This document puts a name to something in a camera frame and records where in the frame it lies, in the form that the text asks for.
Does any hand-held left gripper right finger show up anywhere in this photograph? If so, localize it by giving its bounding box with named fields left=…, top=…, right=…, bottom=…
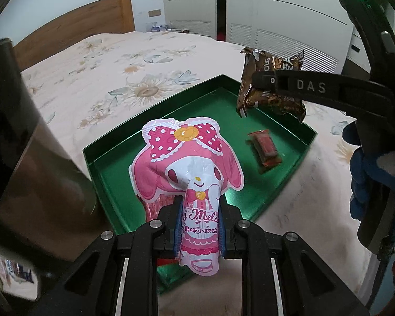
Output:
left=218, top=201, right=369, bottom=316

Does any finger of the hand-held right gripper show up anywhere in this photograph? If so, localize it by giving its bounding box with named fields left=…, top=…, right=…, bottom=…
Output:
left=250, top=68, right=394, bottom=114

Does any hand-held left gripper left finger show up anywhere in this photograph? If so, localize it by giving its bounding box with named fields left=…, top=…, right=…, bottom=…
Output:
left=36, top=197, right=182, bottom=316

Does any brown snack packet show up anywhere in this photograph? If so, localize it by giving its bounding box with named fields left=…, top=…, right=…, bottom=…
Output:
left=236, top=47, right=307, bottom=125

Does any pink character candy bag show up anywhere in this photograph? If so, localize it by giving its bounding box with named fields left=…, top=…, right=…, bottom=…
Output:
left=129, top=116, right=244, bottom=276

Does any small red clear packet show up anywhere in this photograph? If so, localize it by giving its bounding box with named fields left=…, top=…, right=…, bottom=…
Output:
left=246, top=130, right=284, bottom=174

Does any green tray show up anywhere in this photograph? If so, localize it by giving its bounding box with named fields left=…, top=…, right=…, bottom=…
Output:
left=82, top=74, right=318, bottom=294

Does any white brown cookie packet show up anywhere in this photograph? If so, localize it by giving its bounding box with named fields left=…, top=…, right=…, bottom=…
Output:
left=5, top=259, right=34, bottom=284

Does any person's right hand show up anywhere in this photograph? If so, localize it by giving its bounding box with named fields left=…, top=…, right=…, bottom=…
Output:
left=342, top=122, right=395, bottom=254

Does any white wardrobe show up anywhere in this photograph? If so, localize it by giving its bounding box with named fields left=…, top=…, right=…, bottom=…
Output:
left=161, top=0, right=395, bottom=75

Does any brown black electric kettle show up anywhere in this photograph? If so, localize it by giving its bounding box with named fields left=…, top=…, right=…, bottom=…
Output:
left=0, top=38, right=116, bottom=305

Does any wooden headboard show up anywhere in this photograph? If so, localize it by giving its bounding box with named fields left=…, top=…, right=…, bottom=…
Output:
left=13, top=0, right=135, bottom=71

